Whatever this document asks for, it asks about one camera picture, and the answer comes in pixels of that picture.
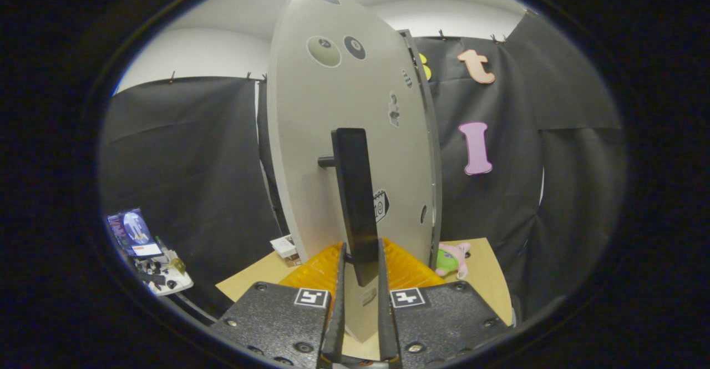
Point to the light grey shoe cabinet door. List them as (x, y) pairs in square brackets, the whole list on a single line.
[(310, 114)]

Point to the black backdrop cloth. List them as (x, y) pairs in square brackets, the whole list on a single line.
[(183, 152)]

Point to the lit display screen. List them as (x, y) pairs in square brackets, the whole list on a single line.
[(133, 233)]

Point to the cluttered white side table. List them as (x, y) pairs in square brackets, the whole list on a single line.
[(166, 280)]

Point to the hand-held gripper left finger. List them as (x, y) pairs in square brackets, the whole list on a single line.
[(277, 319)]

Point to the pink and green plush toy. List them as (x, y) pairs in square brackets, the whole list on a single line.
[(446, 261)]

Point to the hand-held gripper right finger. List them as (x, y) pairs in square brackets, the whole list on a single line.
[(438, 319)]

